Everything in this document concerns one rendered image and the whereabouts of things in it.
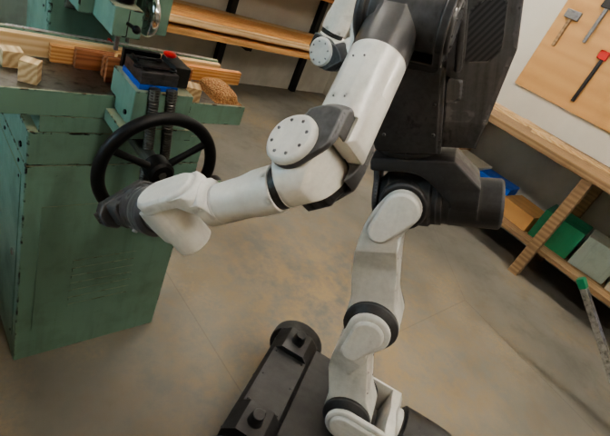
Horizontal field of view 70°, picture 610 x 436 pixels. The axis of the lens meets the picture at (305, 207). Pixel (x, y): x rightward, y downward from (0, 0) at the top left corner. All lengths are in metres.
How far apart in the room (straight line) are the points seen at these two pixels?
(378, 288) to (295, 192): 0.57
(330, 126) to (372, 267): 0.57
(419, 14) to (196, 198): 0.42
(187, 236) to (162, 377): 0.97
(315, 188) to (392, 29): 0.25
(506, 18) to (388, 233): 0.47
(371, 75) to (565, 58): 3.40
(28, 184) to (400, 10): 0.90
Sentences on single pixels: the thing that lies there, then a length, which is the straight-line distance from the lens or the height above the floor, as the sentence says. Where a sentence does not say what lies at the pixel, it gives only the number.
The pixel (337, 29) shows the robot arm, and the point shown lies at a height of 1.19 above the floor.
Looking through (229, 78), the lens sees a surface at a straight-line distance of 1.44.
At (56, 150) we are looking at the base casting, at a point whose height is 0.75.
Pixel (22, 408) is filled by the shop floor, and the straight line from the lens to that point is 1.58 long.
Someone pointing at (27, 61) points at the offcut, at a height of 0.95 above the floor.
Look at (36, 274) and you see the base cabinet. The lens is 1.40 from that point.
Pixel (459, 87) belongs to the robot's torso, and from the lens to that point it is 0.88.
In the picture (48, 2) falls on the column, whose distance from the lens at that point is 1.40.
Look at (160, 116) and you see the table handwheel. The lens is 0.97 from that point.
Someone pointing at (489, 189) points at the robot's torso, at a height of 1.07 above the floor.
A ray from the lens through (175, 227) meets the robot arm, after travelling 0.73.
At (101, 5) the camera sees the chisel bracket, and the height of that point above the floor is 1.04.
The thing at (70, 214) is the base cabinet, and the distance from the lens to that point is 1.29.
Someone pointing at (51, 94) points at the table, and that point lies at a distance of 1.10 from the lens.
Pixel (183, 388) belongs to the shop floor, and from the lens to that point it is 1.64.
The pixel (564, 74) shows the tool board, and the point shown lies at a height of 1.26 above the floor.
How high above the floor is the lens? 1.35
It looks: 29 degrees down
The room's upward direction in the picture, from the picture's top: 25 degrees clockwise
